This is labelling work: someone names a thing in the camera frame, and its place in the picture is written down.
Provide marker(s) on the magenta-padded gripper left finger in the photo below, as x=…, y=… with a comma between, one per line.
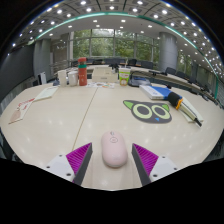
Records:
x=77, y=159

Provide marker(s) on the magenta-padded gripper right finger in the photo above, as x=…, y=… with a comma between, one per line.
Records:
x=146, y=160

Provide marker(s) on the pink computer mouse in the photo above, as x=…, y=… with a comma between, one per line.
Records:
x=114, y=150

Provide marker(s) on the grey cat-face mouse pad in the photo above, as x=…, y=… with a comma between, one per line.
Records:
x=148, y=111

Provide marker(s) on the black foam-head microphone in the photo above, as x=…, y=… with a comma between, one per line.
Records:
x=175, y=99

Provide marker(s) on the pale printed paper sheet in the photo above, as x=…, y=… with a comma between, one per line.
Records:
x=195, y=111

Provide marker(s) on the blue and white book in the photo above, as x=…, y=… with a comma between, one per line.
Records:
x=156, y=91

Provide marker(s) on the red and white leaflet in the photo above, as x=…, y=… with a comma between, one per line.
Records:
x=21, y=110

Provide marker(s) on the colourful sticker sheet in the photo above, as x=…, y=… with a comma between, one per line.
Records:
x=100, y=85

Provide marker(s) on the red bottle green band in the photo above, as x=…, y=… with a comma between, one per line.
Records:
x=82, y=73

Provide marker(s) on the beige cardboard box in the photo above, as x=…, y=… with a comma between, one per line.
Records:
x=104, y=75

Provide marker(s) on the row of dark chairs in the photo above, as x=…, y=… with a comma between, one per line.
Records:
x=170, y=70

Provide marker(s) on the round ceiling lights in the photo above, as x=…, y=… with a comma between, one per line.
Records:
x=111, y=7

